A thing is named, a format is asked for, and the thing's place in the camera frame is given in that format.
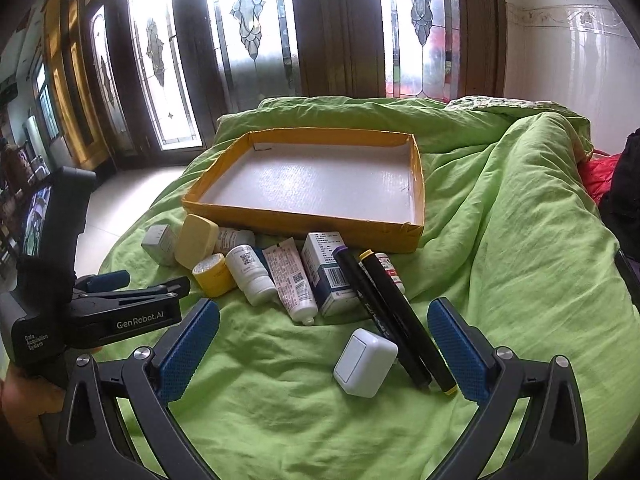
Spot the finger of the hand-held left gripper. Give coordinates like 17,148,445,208
80,277,191,303
75,270,132,294

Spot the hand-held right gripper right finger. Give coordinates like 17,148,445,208
427,297,591,480

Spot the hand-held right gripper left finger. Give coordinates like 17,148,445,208
57,297,221,480

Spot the small grey white box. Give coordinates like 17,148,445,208
141,224,180,267

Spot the black marker yellow cap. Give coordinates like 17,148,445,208
358,249,457,395

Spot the yellow soap case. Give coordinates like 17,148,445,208
175,214,220,271

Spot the white bottle green label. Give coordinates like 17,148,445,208
225,244,277,307

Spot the black marker purple cap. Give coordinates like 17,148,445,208
332,245,433,391

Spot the white bottle red label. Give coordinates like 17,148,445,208
374,252,406,295

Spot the yellow cardboard tray box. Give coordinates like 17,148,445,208
181,127,426,255

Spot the yellow tape roll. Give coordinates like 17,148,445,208
192,253,237,297

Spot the white bottle orange print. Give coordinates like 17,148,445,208
214,227,256,256

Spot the white charger adapter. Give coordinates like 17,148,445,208
333,328,399,398

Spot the green blanket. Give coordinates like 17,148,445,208
97,95,640,480

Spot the white ointment tube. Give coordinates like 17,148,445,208
262,240,319,326

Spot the blue white medicine box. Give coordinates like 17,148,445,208
300,231,368,317

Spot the red cloth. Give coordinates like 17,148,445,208
582,152,621,206

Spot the stained glass door panel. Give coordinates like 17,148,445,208
375,0,462,99
204,0,301,111
125,0,203,150

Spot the black cloth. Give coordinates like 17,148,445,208
597,127,640,311

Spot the green patterned pillow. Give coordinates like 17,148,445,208
445,95,588,121

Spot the yellow door frame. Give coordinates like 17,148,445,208
44,0,110,167

